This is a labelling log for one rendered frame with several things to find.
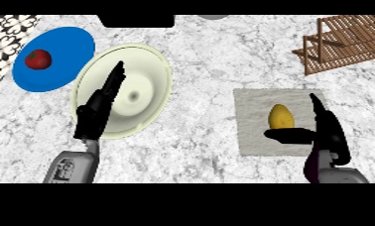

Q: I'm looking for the cream round plate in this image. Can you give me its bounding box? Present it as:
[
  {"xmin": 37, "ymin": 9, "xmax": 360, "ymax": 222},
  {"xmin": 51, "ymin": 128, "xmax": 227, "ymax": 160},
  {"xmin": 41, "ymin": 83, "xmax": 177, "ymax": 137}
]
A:
[{"xmin": 69, "ymin": 43, "xmax": 174, "ymax": 141}]

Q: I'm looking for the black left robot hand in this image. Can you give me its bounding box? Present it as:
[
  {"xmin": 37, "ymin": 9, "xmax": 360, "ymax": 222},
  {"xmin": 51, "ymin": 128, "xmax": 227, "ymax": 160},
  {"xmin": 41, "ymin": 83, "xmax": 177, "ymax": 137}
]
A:
[{"xmin": 72, "ymin": 59, "xmax": 127, "ymax": 142}]

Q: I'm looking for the black appliance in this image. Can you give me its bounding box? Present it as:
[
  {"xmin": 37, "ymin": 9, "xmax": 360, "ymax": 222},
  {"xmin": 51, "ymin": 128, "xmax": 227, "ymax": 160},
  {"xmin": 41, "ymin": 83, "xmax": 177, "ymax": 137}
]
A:
[{"xmin": 96, "ymin": 14, "xmax": 175, "ymax": 29}]

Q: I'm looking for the black and white patterned cloth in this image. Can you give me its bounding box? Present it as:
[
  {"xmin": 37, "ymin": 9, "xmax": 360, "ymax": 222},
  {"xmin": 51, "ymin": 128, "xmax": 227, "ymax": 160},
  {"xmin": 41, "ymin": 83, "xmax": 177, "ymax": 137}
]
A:
[{"xmin": 0, "ymin": 14, "xmax": 44, "ymax": 82}]

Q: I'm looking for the blue round plate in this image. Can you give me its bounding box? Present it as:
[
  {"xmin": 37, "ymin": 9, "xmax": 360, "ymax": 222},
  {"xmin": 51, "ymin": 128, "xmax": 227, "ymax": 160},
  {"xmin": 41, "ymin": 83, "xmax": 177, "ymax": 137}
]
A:
[{"xmin": 10, "ymin": 26, "xmax": 96, "ymax": 93}]

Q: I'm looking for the brown wooden tiered shelf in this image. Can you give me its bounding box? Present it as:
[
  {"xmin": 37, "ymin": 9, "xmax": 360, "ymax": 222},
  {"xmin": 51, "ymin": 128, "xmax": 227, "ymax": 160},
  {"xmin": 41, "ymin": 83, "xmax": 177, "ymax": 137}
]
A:
[{"xmin": 289, "ymin": 14, "xmax": 375, "ymax": 76}]

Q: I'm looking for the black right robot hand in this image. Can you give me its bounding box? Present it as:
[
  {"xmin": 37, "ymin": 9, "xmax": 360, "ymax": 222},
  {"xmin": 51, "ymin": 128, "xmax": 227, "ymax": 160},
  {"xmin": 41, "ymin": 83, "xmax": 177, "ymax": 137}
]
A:
[{"xmin": 263, "ymin": 92, "xmax": 353, "ymax": 167}]

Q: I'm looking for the grey round object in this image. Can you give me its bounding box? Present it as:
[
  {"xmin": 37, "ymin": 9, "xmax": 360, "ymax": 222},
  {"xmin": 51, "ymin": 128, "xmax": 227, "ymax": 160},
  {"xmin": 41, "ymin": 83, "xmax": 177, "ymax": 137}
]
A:
[{"xmin": 196, "ymin": 14, "xmax": 230, "ymax": 21}]

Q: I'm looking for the yellow lemon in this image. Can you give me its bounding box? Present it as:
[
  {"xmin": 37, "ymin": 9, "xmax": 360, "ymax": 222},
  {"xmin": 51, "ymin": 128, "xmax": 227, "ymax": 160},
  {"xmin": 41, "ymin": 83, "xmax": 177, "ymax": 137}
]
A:
[{"xmin": 267, "ymin": 103, "xmax": 295, "ymax": 131}]

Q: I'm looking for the grey placemat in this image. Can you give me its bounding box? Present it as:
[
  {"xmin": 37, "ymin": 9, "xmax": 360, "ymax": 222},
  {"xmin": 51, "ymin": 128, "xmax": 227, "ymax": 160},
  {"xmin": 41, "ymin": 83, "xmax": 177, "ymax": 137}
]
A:
[{"xmin": 232, "ymin": 87, "xmax": 328, "ymax": 158}]

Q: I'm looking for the red tomato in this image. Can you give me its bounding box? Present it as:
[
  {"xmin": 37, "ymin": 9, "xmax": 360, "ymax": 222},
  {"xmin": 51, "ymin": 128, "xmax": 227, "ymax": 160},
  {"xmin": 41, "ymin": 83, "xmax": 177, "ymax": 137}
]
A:
[{"xmin": 23, "ymin": 49, "xmax": 54, "ymax": 71}]

